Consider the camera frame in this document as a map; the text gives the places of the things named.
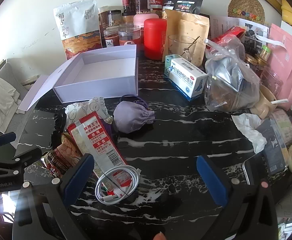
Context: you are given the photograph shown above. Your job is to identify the smartphone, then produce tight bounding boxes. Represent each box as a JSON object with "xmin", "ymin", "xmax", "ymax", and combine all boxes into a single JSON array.
[{"xmin": 244, "ymin": 152, "xmax": 265, "ymax": 185}]

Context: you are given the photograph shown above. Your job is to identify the red canister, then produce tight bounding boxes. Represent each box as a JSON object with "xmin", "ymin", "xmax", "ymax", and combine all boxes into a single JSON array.
[{"xmin": 143, "ymin": 18, "xmax": 168, "ymax": 60}]

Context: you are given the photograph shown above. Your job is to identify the clear plastic container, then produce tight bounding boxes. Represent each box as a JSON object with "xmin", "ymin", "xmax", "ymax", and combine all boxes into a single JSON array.
[{"xmin": 260, "ymin": 66, "xmax": 284, "ymax": 98}]

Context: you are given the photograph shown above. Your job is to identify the gold lid glass jar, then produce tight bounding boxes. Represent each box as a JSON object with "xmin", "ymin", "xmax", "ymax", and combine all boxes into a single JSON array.
[
  {"xmin": 255, "ymin": 54, "xmax": 268, "ymax": 66},
  {"xmin": 245, "ymin": 54, "xmax": 258, "ymax": 67}
]

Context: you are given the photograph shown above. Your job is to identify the woven straw hat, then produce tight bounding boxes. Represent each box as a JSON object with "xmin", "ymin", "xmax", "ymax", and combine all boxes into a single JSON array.
[{"xmin": 227, "ymin": 0, "xmax": 265, "ymax": 25}]

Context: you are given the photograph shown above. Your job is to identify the beige cloth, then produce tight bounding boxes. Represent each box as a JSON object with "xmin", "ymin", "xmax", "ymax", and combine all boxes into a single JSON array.
[{"xmin": 0, "ymin": 74, "xmax": 21, "ymax": 133}]

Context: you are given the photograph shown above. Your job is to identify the red white snack packet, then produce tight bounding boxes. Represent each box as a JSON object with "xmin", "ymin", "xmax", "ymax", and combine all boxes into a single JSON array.
[{"xmin": 67, "ymin": 112, "xmax": 129, "ymax": 180}]

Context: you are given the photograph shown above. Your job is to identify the small jar brown powder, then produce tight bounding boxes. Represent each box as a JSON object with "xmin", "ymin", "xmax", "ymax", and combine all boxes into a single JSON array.
[{"xmin": 103, "ymin": 27, "xmax": 120, "ymax": 48}]

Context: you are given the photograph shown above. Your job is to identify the red plastic bag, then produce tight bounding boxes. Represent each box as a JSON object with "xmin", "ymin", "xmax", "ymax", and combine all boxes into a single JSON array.
[{"xmin": 211, "ymin": 26, "xmax": 247, "ymax": 46}]

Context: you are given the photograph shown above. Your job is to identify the white leaf print packet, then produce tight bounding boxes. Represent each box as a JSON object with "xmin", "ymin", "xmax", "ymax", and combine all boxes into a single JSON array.
[{"xmin": 65, "ymin": 97, "xmax": 109, "ymax": 133}]

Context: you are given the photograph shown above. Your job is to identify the wide clear plastic jar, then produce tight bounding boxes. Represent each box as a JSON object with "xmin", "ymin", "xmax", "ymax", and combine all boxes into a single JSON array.
[{"xmin": 118, "ymin": 27, "xmax": 141, "ymax": 47}]

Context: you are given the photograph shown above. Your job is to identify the pink paper bag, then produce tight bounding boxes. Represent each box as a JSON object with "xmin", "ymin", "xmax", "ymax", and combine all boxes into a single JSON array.
[{"xmin": 267, "ymin": 24, "xmax": 292, "ymax": 110}]

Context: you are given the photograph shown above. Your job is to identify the glass mug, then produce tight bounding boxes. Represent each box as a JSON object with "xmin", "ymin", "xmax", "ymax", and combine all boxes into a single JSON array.
[{"xmin": 167, "ymin": 34, "xmax": 199, "ymax": 62}]

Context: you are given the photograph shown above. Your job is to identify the dark red foil snack packet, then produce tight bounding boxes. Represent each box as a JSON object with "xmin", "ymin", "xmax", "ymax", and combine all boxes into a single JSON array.
[{"xmin": 40, "ymin": 150, "xmax": 74, "ymax": 178}]

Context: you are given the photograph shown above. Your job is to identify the black fabric item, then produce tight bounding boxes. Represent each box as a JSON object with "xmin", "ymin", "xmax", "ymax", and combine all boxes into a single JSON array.
[{"xmin": 52, "ymin": 112, "xmax": 69, "ymax": 140}]

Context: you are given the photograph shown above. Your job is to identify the large white pouch orange artwork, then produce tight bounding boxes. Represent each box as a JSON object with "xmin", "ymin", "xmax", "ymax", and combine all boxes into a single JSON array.
[{"xmin": 53, "ymin": 0, "xmax": 103, "ymax": 60}]

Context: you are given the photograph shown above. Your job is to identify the wooden frame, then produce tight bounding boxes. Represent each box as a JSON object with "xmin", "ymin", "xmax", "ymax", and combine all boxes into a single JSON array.
[{"xmin": 21, "ymin": 75, "xmax": 40, "ymax": 88}]

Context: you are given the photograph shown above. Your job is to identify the tall jar maroon label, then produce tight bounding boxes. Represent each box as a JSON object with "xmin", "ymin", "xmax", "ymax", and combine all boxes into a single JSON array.
[{"xmin": 135, "ymin": 0, "xmax": 151, "ymax": 15}]

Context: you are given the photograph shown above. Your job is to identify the white USB cable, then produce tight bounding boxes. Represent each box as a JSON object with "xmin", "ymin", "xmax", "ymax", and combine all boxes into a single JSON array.
[{"xmin": 95, "ymin": 166, "xmax": 141, "ymax": 205}]

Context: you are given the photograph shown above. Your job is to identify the orange jar black lid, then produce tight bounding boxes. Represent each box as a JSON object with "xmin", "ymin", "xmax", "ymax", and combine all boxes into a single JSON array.
[{"xmin": 122, "ymin": 12, "xmax": 135, "ymax": 24}]

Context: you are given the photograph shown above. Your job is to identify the white blue medicine box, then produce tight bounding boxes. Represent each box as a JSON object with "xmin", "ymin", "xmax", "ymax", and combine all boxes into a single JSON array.
[{"xmin": 164, "ymin": 54, "xmax": 208, "ymax": 102}]

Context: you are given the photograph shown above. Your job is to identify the red foil pouch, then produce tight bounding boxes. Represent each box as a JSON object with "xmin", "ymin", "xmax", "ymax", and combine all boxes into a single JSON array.
[{"xmin": 150, "ymin": 0, "xmax": 169, "ymax": 18}]

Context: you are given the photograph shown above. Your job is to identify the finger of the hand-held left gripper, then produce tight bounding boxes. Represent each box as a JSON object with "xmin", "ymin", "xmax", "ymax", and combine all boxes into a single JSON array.
[
  {"xmin": 0, "ymin": 147, "xmax": 42, "ymax": 178},
  {"xmin": 0, "ymin": 131, "xmax": 17, "ymax": 157}
]

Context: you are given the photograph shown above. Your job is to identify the printed paper sheet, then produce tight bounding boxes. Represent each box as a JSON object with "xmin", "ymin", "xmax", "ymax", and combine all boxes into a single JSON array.
[{"xmin": 208, "ymin": 15, "xmax": 270, "ymax": 43}]

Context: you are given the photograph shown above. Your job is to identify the black lid jar yellow slices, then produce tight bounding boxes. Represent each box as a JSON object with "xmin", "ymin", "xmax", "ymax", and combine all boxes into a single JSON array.
[{"xmin": 108, "ymin": 10, "xmax": 122, "ymax": 27}]

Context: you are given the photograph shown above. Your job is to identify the clear plastic bag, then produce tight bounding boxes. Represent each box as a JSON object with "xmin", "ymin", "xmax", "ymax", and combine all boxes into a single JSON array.
[{"xmin": 204, "ymin": 39, "xmax": 260, "ymax": 112}]

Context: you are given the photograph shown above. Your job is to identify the lavender gift box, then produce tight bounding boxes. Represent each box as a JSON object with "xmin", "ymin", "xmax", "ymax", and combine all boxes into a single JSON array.
[{"xmin": 18, "ymin": 44, "xmax": 139, "ymax": 112}]

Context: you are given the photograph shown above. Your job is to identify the kraft paper pouch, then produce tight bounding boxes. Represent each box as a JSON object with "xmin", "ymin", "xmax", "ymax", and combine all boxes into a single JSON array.
[{"xmin": 162, "ymin": 9, "xmax": 210, "ymax": 67}]

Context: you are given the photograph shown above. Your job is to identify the black foil pouch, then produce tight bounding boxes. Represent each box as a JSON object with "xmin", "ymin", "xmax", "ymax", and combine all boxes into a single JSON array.
[{"xmin": 162, "ymin": 0, "xmax": 204, "ymax": 15}]

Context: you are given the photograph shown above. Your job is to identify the green label snack packet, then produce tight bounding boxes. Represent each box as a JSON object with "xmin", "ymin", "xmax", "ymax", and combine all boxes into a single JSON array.
[{"xmin": 269, "ymin": 110, "xmax": 292, "ymax": 145}]

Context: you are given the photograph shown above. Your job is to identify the dark grey wrapped box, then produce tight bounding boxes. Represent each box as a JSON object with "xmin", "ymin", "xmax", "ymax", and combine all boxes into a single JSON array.
[{"xmin": 256, "ymin": 119, "xmax": 287, "ymax": 175}]

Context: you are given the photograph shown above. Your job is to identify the grey armchair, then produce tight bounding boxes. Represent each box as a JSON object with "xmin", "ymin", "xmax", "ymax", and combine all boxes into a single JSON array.
[{"xmin": 0, "ymin": 60, "xmax": 40, "ymax": 93}]

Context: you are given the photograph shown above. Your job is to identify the brown nut snack packet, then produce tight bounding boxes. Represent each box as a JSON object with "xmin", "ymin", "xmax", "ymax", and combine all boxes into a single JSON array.
[{"xmin": 61, "ymin": 133, "xmax": 84, "ymax": 161}]

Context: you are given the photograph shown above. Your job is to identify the tall jar red label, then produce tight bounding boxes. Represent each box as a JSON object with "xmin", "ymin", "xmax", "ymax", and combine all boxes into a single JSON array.
[{"xmin": 122, "ymin": 0, "xmax": 136, "ymax": 14}]

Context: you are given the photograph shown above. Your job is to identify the pink canister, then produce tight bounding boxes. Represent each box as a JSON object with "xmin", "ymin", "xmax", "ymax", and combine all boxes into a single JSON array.
[{"xmin": 133, "ymin": 14, "xmax": 159, "ymax": 43}]

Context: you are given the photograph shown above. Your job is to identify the crumpled white tissue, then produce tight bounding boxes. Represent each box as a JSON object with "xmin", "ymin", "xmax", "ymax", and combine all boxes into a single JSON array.
[{"xmin": 232, "ymin": 113, "xmax": 268, "ymax": 153}]

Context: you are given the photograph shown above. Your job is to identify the lavender sachet purple tassel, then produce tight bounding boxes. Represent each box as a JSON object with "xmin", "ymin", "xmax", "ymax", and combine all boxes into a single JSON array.
[{"xmin": 103, "ymin": 94, "xmax": 156, "ymax": 137}]

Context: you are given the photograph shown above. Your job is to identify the metal spoon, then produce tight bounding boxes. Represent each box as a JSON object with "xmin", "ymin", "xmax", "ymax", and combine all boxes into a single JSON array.
[{"xmin": 183, "ymin": 36, "xmax": 200, "ymax": 56}]

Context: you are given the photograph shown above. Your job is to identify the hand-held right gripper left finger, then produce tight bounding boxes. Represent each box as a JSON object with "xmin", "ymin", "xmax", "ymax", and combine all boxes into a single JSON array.
[{"xmin": 12, "ymin": 153, "xmax": 95, "ymax": 240}]

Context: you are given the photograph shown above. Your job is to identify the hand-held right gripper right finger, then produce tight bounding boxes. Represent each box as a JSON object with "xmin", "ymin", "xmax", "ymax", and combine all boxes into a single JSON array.
[{"xmin": 196, "ymin": 154, "xmax": 279, "ymax": 240}]

